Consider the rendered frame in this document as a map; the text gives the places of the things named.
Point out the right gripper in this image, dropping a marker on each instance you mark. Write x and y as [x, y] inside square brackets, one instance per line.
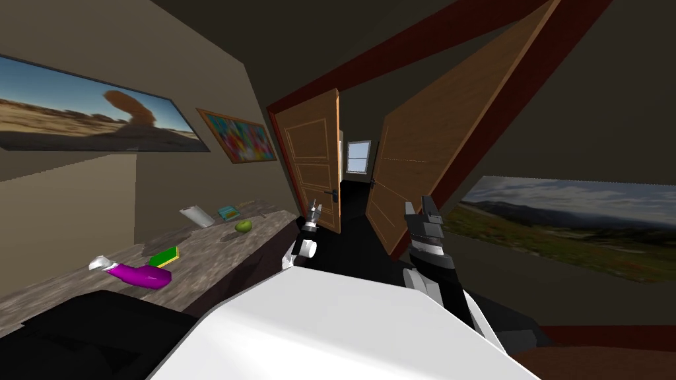
[426, 227]

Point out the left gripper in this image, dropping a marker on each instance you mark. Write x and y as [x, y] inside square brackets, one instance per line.
[311, 221]

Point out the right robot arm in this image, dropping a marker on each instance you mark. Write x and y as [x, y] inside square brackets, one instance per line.
[442, 279]

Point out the panelled wooden door leaf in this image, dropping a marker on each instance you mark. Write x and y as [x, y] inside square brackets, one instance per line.
[312, 158]

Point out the window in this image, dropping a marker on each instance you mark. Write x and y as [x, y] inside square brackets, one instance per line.
[358, 157]

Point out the plain wooden door leaf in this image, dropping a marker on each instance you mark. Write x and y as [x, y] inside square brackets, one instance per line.
[443, 137]

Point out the green apple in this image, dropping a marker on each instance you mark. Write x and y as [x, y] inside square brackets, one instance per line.
[243, 226]

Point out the teal book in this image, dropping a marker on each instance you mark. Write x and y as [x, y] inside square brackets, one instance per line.
[229, 212]

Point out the colourful framed picture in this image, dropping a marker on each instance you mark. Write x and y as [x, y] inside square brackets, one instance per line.
[240, 138]

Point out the grey brown table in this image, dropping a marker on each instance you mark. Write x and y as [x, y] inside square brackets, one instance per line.
[211, 264]

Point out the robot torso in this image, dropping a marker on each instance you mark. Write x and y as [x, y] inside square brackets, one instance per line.
[338, 332]

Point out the mountain landscape picture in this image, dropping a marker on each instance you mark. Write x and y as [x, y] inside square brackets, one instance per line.
[570, 227]

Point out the green and yellow sponge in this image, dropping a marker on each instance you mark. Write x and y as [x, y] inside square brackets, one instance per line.
[165, 257]

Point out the purple spray bottle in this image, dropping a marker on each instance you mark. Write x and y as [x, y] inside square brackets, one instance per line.
[142, 275]

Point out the desert picture on wall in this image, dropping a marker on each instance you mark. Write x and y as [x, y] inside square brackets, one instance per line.
[79, 113]

